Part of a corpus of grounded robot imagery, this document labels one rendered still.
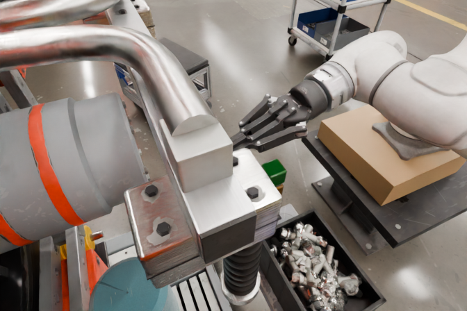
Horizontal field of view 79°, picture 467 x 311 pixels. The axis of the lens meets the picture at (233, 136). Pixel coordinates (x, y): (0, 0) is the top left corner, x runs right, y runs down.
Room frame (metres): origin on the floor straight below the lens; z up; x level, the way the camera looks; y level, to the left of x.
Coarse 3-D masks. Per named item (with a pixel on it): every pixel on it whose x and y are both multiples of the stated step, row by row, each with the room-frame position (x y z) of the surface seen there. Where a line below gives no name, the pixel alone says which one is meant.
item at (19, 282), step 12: (12, 252) 0.20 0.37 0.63; (24, 252) 0.21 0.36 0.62; (0, 264) 0.18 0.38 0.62; (12, 264) 0.19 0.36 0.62; (24, 264) 0.19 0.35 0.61; (0, 276) 0.16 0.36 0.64; (12, 276) 0.17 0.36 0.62; (24, 276) 0.17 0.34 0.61; (0, 288) 0.15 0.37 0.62; (12, 288) 0.15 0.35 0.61; (24, 288) 0.15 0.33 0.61; (0, 300) 0.13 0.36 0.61; (12, 300) 0.13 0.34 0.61; (24, 300) 0.14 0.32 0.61
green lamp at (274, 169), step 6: (270, 162) 0.37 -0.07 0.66; (276, 162) 0.37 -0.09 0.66; (264, 168) 0.36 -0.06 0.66; (270, 168) 0.36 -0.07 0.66; (276, 168) 0.36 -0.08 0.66; (282, 168) 0.36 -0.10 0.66; (270, 174) 0.34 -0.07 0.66; (276, 174) 0.34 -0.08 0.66; (282, 174) 0.34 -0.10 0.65; (276, 180) 0.34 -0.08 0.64; (282, 180) 0.35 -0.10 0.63
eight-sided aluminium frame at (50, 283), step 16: (16, 80) 0.39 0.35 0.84; (0, 96) 0.39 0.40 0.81; (16, 96) 0.38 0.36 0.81; (32, 96) 0.41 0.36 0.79; (0, 112) 0.37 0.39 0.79; (48, 240) 0.23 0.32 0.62; (64, 240) 0.23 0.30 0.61; (80, 240) 0.23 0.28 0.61; (48, 256) 0.20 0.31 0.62; (80, 256) 0.20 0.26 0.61; (48, 272) 0.17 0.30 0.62; (80, 272) 0.17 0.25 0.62; (48, 288) 0.15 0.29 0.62; (80, 288) 0.15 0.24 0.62; (48, 304) 0.13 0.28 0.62; (80, 304) 0.13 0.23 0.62
